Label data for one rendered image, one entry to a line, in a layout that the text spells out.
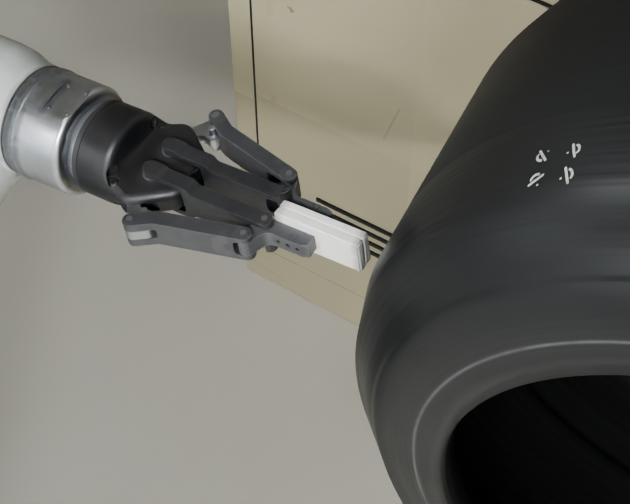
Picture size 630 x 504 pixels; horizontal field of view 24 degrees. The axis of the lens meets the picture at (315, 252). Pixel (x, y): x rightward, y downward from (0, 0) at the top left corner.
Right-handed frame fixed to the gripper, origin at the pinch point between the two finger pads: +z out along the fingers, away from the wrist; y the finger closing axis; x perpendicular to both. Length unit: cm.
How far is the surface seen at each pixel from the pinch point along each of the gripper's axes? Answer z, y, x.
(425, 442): 16.2, -13.9, -4.8
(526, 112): 17.1, -2.1, -22.7
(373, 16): -29, 52, 35
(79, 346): -74, 28, 101
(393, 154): -29, 52, 59
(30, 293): -87, 32, 99
